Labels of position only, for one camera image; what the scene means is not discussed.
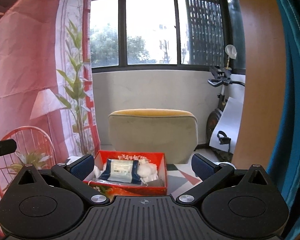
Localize dark blue wipes pack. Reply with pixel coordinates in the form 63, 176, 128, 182
98, 159, 141, 185

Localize geometric patterned tablecloth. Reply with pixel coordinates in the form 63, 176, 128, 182
65, 154, 208, 198

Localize red strawberry cardboard box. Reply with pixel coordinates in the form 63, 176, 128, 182
84, 150, 167, 198

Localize beige chair with yellow back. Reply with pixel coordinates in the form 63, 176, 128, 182
108, 108, 198, 164

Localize white fluffy cotton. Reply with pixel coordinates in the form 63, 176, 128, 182
137, 162, 159, 183

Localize teal curtain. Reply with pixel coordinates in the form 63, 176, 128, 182
267, 0, 300, 239

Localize red printed backdrop curtain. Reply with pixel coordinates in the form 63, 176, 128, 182
0, 0, 100, 239

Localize brown wooden panel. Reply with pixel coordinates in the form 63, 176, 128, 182
232, 0, 286, 170

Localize exercise bike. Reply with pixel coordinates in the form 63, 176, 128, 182
206, 66, 245, 144

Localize white desk lamp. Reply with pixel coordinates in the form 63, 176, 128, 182
225, 44, 237, 69

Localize black framed window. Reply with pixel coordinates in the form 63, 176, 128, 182
90, 0, 246, 75

